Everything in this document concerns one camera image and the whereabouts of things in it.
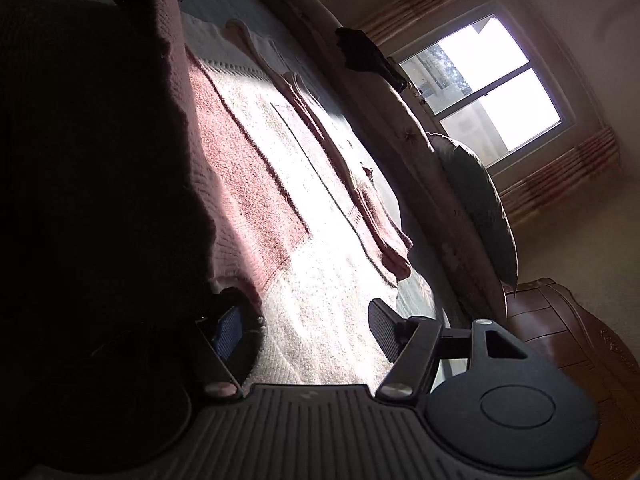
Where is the pink patterned curtain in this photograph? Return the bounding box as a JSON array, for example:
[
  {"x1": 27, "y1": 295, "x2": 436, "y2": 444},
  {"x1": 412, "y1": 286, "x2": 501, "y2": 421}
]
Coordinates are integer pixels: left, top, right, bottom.
[
  {"x1": 357, "y1": 0, "x2": 506, "y2": 47},
  {"x1": 500, "y1": 127, "x2": 623, "y2": 227}
]

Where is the pink and cream knit sweater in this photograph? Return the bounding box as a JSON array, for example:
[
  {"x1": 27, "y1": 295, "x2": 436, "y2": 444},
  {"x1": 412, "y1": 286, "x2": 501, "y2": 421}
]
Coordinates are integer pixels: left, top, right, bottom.
[{"x1": 0, "y1": 0, "x2": 414, "y2": 387}]

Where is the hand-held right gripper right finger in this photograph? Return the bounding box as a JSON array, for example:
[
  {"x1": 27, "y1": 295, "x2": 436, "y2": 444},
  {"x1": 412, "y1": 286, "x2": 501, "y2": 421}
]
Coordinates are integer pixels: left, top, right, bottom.
[{"x1": 367, "y1": 298, "x2": 530, "y2": 403}]

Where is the black garment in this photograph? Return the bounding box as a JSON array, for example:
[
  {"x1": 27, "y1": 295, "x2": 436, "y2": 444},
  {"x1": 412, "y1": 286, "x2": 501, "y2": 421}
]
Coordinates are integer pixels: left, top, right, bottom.
[{"x1": 335, "y1": 26, "x2": 410, "y2": 94}]

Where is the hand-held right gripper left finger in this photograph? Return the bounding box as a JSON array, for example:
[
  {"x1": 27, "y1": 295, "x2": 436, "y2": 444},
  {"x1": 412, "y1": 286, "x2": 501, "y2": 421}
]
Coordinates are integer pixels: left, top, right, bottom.
[{"x1": 192, "y1": 305, "x2": 247, "y2": 401}]

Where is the folded floral quilt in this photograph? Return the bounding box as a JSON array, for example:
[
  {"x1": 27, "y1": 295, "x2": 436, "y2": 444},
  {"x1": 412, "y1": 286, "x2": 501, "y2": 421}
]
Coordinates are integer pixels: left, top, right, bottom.
[{"x1": 249, "y1": 0, "x2": 508, "y2": 318}]

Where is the window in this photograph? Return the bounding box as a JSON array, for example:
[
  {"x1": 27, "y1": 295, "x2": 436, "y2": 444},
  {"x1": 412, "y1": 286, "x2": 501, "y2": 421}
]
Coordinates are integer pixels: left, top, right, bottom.
[{"x1": 387, "y1": 0, "x2": 578, "y2": 168}]

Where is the wooden headboard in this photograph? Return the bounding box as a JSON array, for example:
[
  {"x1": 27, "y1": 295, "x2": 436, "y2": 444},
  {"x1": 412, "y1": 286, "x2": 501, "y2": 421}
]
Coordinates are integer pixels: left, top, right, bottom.
[{"x1": 505, "y1": 278, "x2": 640, "y2": 480}]

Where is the grey-green floral pillow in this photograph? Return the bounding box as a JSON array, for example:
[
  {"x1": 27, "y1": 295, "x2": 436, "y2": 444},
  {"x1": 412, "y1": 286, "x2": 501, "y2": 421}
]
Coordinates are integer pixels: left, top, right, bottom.
[{"x1": 427, "y1": 132, "x2": 520, "y2": 297}]

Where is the blue floral bed sheet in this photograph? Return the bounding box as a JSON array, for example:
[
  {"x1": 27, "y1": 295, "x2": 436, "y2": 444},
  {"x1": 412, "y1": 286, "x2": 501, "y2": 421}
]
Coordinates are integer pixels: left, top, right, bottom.
[{"x1": 175, "y1": 0, "x2": 471, "y2": 386}]

